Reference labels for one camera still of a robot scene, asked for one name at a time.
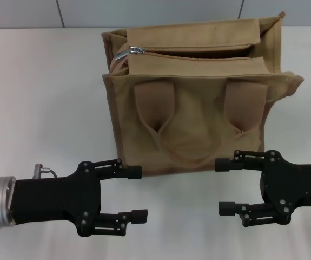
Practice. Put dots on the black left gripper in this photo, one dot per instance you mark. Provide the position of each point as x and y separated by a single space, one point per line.
58 197

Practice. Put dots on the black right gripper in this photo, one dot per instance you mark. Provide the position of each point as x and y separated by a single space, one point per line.
293 184

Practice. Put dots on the khaki canvas food bag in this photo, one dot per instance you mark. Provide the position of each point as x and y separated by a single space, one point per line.
193 122

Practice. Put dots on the silver metal zipper pull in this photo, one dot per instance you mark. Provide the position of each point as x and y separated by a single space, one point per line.
133 50

